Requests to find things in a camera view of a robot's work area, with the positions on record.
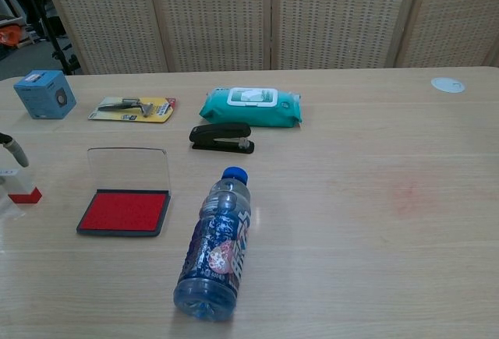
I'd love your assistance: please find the orange white device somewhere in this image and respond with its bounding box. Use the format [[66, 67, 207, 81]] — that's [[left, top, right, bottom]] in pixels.
[[0, 26, 20, 46]]

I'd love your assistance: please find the green wet wipes pack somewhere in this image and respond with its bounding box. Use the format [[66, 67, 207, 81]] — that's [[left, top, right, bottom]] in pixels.
[[199, 86, 303, 129]]

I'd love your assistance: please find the blue drink bottle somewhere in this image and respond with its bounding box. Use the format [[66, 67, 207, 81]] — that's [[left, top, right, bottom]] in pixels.
[[173, 166, 252, 323]]

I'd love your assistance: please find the wooden perforated screen panel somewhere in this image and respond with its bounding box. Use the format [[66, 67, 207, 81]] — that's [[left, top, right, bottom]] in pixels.
[[271, 0, 424, 71], [37, 0, 171, 76], [146, 0, 274, 73], [393, 0, 499, 69]]

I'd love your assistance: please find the razor in yellow blister pack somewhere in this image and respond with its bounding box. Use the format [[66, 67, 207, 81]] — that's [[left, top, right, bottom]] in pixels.
[[87, 95, 177, 124]]

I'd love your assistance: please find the black tripod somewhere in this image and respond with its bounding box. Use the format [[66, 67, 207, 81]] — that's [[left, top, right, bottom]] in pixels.
[[23, 0, 82, 76]]

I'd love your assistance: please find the black stapler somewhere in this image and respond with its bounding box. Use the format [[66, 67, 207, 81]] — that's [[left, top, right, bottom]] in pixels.
[[189, 122, 256, 155]]

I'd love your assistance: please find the blue cardboard box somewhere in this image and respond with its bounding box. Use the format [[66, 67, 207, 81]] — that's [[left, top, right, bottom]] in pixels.
[[13, 69, 77, 120]]

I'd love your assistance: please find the red ink pad clear lid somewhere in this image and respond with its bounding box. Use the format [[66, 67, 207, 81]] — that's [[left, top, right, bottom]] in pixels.
[[76, 147, 172, 238]]

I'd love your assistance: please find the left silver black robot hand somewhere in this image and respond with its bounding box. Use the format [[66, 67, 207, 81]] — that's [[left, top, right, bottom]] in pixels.
[[0, 132, 30, 168]]

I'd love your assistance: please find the white round grommet cap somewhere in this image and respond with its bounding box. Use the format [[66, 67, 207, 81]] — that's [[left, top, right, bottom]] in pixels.
[[430, 76, 467, 94]]

